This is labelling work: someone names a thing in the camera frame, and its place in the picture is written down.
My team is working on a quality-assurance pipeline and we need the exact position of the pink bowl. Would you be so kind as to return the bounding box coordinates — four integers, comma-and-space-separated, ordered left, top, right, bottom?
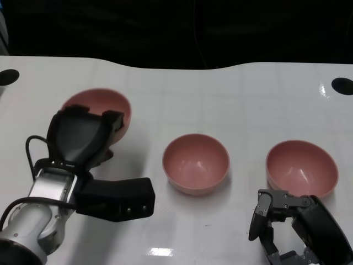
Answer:
62, 88, 132, 146
162, 133, 231, 196
265, 140, 339, 198

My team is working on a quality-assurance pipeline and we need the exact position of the black table cable grommet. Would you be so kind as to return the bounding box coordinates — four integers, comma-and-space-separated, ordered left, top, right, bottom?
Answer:
331, 77, 353, 96
0, 69, 20, 86

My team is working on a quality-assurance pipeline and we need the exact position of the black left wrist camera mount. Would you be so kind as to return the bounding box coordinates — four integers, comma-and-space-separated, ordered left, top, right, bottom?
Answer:
74, 177, 156, 223

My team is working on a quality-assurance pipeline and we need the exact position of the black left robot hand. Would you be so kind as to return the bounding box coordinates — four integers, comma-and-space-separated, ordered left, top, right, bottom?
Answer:
46, 104, 125, 174

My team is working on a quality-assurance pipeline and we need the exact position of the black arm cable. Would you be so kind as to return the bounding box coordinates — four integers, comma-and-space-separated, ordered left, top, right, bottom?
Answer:
25, 134, 53, 169
0, 196, 77, 230

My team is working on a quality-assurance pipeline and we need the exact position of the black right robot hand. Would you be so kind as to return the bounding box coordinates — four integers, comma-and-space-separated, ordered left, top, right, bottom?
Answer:
248, 188, 353, 265

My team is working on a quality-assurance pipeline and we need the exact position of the black backdrop cloth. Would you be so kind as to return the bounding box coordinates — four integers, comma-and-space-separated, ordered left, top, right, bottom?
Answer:
0, 0, 353, 71

